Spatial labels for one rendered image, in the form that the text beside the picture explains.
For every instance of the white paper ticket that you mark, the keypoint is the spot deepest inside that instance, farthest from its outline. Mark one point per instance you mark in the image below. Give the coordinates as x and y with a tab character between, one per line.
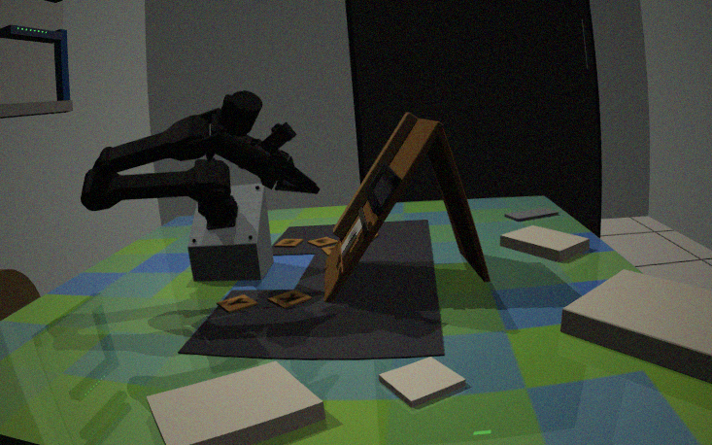
351	238

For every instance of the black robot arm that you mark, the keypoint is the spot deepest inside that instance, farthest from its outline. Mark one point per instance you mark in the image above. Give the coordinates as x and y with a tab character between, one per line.
208	182

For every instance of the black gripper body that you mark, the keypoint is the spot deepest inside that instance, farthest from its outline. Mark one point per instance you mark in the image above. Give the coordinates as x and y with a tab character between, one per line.
269	167

